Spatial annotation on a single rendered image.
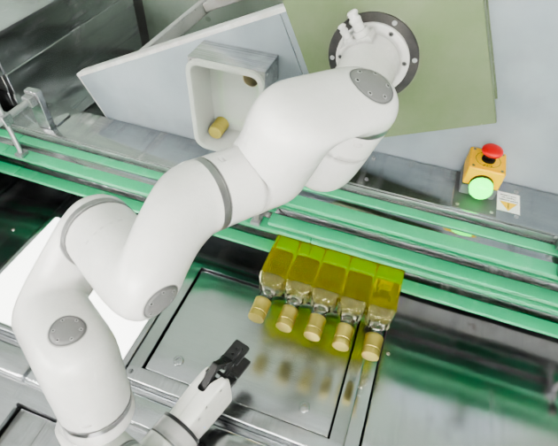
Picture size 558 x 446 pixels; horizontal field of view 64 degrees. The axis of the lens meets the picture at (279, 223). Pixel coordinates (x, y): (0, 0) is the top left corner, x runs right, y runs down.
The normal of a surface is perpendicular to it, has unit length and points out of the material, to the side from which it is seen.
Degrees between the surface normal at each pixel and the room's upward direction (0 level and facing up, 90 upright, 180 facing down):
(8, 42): 90
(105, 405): 67
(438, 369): 89
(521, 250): 90
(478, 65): 1
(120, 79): 0
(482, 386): 90
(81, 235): 62
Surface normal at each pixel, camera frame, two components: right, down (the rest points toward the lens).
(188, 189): 0.44, -0.51
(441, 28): -0.35, 0.70
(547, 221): 0.03, -0.68
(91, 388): 0.60, 0.51
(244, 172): 0.49, -0.28
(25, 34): 0.94, 0.26
